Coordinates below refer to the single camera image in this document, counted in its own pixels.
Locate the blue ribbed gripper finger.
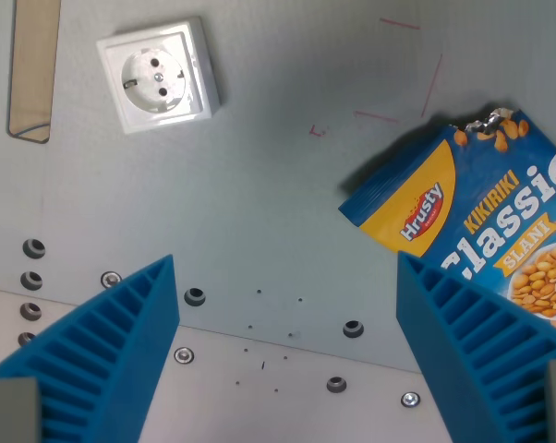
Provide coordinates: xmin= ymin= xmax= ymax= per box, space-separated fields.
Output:
xmin=395 ymin=250 xmax=556 ymax=443
xmin=0 ymin=253 xmax=182 ymax=443

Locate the light wooden strip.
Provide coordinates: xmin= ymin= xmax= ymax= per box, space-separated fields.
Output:
xmin=6 ymin=0 xmax=62 ymax=145

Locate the white wall power socket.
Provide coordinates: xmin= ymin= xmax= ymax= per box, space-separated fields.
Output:
xmin=95 ymin=16 xmax=223 ymax=136

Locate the blue Hrusty peanut bag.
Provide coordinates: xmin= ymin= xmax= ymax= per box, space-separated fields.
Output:
xmin=337 ymin=106 xmax=556 ymax=332

